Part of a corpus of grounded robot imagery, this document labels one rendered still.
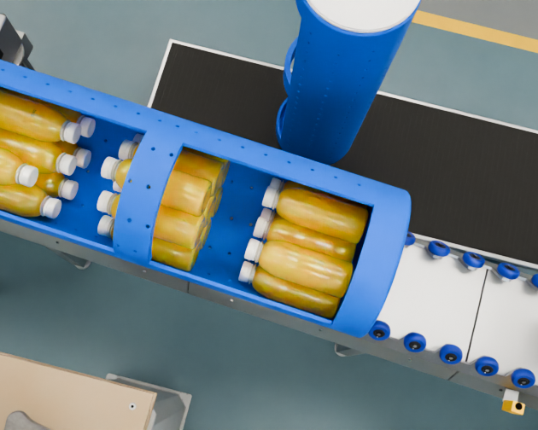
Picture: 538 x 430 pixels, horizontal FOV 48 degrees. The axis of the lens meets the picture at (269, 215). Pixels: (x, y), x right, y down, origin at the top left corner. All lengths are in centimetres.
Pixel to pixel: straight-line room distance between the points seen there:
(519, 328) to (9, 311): 168
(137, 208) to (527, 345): 85
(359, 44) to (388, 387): 127
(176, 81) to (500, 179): 123
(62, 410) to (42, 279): 120
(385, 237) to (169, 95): 142
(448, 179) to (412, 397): 78
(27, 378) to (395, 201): 71
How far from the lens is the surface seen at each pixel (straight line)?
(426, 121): 233
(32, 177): 121
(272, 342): 220
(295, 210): 110
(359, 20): 140
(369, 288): 101
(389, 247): 101
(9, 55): 173
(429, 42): 267
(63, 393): 117
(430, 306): 133
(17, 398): 118
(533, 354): 140
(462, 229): 224
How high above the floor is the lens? 219
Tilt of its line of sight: 75 degrees down
